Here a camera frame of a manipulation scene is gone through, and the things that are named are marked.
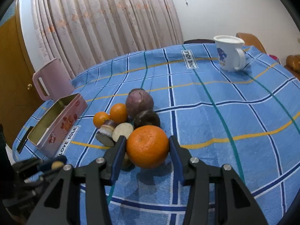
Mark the brown leather sofa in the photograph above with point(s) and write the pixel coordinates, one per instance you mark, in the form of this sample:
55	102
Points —
293	65

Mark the pink metal tin box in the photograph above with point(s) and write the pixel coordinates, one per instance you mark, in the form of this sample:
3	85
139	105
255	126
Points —
50	131

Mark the dark round stool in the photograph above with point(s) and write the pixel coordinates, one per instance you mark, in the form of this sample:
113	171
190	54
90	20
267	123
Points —
199	41

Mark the small orange mandarin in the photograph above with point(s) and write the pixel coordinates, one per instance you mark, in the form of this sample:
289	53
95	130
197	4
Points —
99	119

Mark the dark brown round fruit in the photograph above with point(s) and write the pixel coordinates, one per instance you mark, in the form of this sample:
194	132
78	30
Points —
147	117

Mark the tan round fruit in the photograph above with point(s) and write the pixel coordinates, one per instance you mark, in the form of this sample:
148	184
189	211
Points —
123	129

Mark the white cartoon mug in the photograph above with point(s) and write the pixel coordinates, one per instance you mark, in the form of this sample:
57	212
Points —
230	52

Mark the black smartphone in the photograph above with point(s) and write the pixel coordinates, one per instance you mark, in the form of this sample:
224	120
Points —
24	140

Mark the large orange mandarin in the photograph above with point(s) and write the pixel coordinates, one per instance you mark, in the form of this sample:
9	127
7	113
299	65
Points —
147	147

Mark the brown wooden chair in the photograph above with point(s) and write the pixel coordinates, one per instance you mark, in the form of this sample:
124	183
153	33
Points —
251	40

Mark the purple passion fruit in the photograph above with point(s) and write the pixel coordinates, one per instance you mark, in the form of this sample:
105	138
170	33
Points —
138	100

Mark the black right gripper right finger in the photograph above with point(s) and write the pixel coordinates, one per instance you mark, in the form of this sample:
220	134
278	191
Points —
218	188

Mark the cut purple sweet potato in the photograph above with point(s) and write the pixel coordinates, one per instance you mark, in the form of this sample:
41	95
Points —
104	133

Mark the medium orange mandarin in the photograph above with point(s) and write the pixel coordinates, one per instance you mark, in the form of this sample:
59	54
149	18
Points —
118	113

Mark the wooden door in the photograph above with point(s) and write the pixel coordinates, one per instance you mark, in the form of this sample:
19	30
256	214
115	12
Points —
17	103

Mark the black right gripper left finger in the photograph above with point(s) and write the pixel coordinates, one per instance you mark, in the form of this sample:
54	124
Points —
60	203

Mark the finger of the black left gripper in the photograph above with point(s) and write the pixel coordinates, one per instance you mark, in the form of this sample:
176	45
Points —
52	164
30	167

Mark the pink plastic pitcher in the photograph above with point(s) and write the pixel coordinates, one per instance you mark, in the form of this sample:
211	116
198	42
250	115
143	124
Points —
56	80

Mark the brass door knob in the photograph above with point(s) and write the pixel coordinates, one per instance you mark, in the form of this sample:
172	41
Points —
29	86

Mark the pink floral curtain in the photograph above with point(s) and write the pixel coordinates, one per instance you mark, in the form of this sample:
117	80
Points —
84	33

